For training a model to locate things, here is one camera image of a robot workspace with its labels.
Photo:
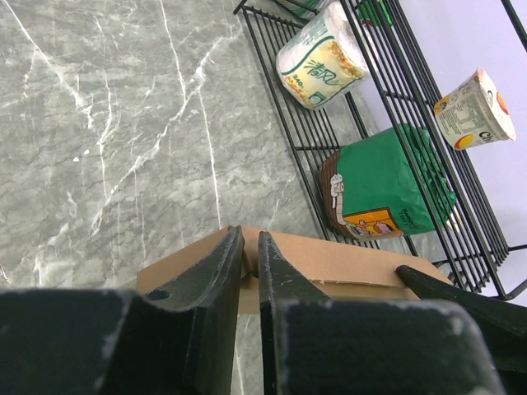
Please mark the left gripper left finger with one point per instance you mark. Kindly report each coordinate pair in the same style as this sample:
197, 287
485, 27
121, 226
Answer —
177, 339

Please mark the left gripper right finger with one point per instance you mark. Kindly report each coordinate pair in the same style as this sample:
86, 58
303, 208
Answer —
313, 344

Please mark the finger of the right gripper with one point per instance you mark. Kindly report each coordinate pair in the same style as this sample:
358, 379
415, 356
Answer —
502, 324

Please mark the brown cardboard box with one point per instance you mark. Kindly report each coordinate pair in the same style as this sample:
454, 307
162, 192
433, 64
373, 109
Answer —
341, 271

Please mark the Chobani yogurt cup in basket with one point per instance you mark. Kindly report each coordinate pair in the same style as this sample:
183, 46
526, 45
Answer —
474, 114

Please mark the blue white yogurt cup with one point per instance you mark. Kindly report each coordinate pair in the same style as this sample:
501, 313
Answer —
305, 9

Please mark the green snack bag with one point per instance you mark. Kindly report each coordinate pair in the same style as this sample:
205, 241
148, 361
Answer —
368, 14

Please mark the black wire basket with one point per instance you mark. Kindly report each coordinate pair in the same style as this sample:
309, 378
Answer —
472, 244

